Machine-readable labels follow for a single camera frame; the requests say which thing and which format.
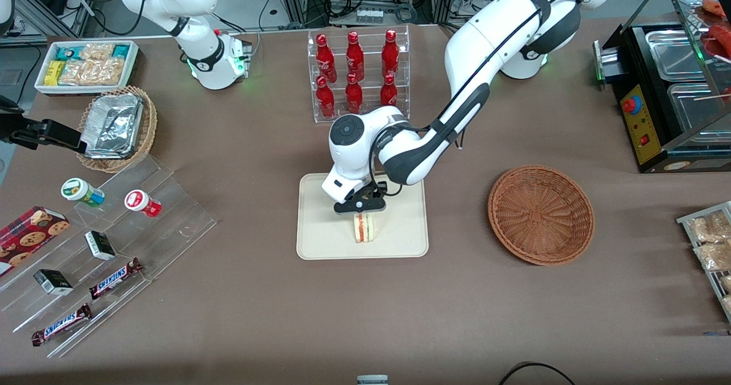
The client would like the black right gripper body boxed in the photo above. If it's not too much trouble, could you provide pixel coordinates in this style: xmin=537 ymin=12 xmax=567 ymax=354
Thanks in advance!
xmin=0 ymin=96 xmax=45 ymax=149

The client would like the triangular sandwich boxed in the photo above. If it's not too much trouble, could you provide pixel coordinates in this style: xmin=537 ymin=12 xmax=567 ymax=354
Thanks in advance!
xmin=352 ymin=212 xmax=378 ymax=244

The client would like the beige rectangular tray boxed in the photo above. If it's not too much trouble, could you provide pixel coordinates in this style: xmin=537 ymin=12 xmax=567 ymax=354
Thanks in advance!
xmin=296 ymin=173 xmax=429 ymax=260

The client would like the light oval wicker basket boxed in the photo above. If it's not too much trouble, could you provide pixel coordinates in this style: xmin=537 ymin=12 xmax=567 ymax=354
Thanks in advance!
xmin=76 ymin=86 xmax=158 ymax=173

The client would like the brown round wicker basket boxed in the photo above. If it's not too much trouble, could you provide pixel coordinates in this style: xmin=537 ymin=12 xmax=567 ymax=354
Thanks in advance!
xmin=487 ymin=165 xmax=595 ymax=266

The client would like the white plastic snack bin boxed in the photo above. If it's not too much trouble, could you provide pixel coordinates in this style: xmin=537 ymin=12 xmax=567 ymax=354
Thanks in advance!
xmin=34 ymin=40 xmax=139 ymax=95

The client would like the silver foil wrapped package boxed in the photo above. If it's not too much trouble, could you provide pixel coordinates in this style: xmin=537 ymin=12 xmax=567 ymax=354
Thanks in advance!
xmin=81 ymin=93 xmax=144 ymax=159

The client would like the green lid snack cup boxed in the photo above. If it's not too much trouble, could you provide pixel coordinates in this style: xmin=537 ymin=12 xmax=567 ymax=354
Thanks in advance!
xmin=61 ymin=178 xmax=106 ymax=207

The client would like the clear bag of crackers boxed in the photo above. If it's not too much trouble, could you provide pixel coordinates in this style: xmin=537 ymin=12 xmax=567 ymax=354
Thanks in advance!
xmin=91 ymin=58 xmax=126 ymax=86
xmin=59 ymin=59 xmax=95 ymax=86
xmin=80 ymin=43 xmax=115 ymax=62

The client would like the red cola bottle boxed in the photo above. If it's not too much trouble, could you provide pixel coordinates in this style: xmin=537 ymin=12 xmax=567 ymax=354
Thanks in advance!
xmin=345 ymin=73 xmax=364 ymax=115
xmin=316 ymin=75 xmax=336 ymax=118
xmin=316 ymin=33 xmax=338 ymax=83
xmin=381 ymin=29 xmax=400 ymax=80
xmin=346 ymin=31 xmax=365 ymax=82
xmin=380 ymin=73 xmax=399 ymax=107

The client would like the red lid snack cup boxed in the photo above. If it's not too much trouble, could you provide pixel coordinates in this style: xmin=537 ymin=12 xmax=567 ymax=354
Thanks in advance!
xmin=124 ymin=190 xmax=162 ymax=218

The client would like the red plaid cookie box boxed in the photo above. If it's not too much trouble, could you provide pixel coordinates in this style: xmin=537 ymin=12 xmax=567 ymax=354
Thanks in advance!
xmin=0 ymin=206 xmax=70 ymax=277

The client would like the small black carton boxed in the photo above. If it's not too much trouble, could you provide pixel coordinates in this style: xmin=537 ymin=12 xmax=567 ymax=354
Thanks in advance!
xmin=85 ymin=231 xmax=117 ymax=261
xmin=33 ymin=269 xmax=74 ymax=296

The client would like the clear acrylic stepped stand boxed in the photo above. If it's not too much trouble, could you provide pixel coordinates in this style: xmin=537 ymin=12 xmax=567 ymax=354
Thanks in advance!
xmin=0 ymin=154 xmax=218 ymax=358

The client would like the clear acrylic bottle rack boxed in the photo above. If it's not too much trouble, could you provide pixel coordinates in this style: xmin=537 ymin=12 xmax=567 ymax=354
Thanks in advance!
xmin=307 ymin=24 xmax=411 ymax=124

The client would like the Snickers chocolate bar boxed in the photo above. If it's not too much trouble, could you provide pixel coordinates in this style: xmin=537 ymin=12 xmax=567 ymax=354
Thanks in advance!
xmin=89 ymin=258 xmax=143 ymax=300
xmin=31 ymin=303 xmax=93 ymax=347

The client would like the black hot food display case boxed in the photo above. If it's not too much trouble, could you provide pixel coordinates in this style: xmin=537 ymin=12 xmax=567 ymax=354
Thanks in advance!
xmin=593 ymin=0 xmax=731 ymax=174

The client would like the clear bag of pastry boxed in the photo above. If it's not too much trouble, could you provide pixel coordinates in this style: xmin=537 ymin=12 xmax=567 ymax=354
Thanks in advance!
xmin=688 ymin=211 xmax=731 ymax=243
xmin=693 ymin=241 xmax=731 ymax=272

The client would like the steel food pan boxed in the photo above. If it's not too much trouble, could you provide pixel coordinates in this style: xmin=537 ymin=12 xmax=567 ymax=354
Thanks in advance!
xmin=666 ymin=82 xmax=731 ymax=133
xmin=644 ymin=29 xmax=709 ymax=83

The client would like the black floor cable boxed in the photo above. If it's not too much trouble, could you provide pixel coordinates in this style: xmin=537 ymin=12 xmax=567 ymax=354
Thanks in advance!
xmin=499 ymin=362 xmax=576 ymax=385

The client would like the grey wire rack tray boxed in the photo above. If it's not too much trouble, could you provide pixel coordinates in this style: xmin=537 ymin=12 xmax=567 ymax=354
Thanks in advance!
xmin=677 ymin=201 xmax=731 ymax=323

